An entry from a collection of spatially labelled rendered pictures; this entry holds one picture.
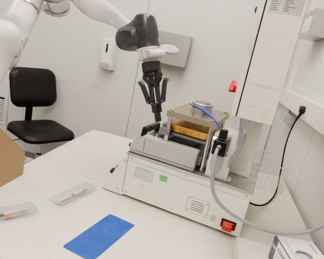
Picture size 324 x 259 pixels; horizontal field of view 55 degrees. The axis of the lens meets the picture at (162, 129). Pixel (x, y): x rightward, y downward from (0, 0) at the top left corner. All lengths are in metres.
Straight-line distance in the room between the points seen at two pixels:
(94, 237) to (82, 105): 2.08
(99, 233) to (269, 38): 0.77
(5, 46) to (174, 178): 0.76
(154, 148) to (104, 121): 1.80
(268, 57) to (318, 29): 0.92
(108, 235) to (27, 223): 0.24
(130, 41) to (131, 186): 0.55
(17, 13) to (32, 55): 1.77
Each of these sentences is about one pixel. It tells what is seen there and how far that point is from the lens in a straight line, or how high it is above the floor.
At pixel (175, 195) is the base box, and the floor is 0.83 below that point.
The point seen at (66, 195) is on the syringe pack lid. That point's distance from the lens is 1.14.
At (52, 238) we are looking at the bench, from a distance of 0.97.
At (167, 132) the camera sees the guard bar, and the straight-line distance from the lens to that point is 1.11.
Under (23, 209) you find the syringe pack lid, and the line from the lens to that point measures 1.05.
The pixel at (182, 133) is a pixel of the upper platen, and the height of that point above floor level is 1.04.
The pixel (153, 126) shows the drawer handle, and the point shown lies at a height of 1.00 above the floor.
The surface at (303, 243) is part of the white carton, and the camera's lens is 1.02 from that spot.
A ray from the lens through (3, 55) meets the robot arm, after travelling 1.28.
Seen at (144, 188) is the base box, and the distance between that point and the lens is 1.16.
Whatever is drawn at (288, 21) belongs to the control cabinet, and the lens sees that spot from 1.01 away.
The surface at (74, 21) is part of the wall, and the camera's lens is 2.96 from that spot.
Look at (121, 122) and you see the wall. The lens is 2.83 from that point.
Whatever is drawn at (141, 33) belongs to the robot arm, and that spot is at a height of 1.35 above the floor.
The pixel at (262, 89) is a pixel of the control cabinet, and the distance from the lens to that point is 1.00.
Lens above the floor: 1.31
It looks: 14 degrees down
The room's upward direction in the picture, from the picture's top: 12 degrees clockwise
